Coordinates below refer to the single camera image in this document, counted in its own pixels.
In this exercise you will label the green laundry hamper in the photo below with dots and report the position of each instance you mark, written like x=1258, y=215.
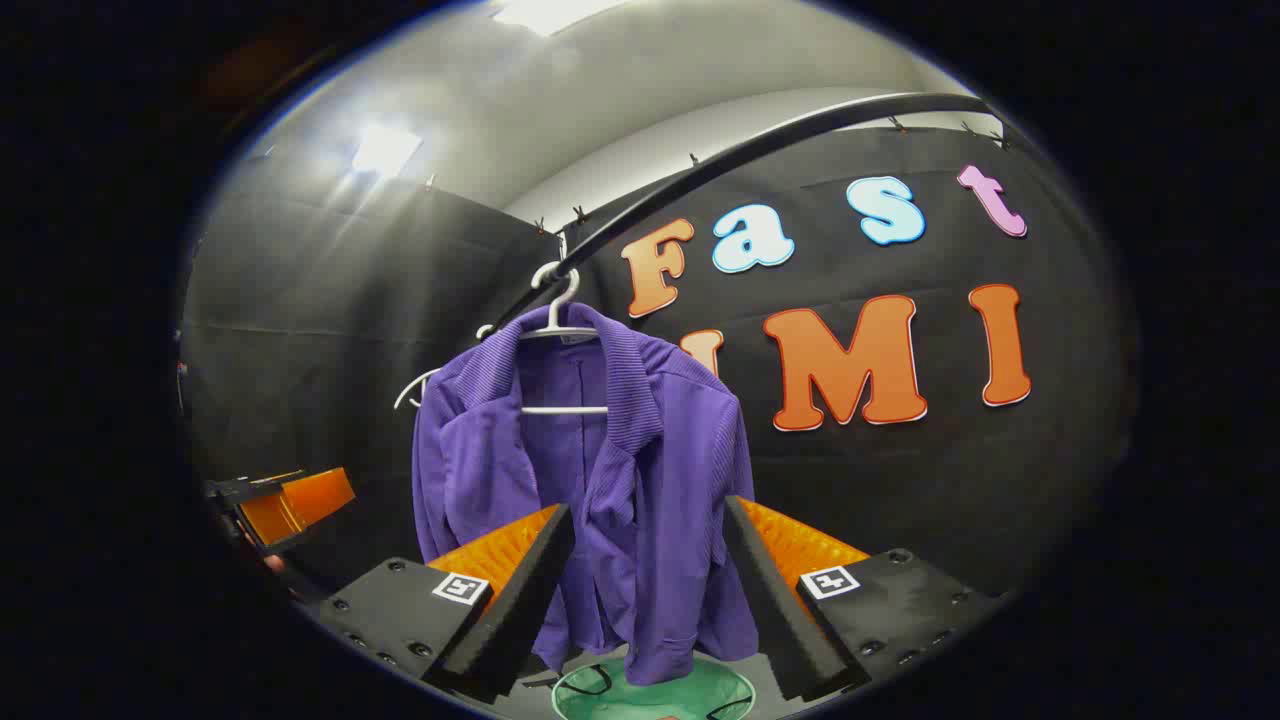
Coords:
x=620, y=700

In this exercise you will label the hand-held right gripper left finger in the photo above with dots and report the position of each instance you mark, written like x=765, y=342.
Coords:
x=520, y=610

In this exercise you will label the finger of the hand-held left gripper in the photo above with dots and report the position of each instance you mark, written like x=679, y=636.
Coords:
x=268, y=518
x=320, y=497

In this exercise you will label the black clothes rack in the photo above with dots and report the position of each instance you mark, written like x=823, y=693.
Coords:
x=900, y=104

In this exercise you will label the white clothes hanger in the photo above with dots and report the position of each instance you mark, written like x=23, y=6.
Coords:
x=553, y=312
x=420, y=380

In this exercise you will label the plain black backdrop cloth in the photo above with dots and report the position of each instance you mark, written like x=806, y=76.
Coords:
x=300, y=350

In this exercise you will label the purple knit jacket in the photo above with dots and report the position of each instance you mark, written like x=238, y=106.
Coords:
x=660, y=480

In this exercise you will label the ceiling light panel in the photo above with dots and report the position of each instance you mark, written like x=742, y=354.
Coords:
x=550, y=12
x=385, y=150

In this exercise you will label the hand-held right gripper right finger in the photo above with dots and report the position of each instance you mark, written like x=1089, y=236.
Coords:
x=780, y=610

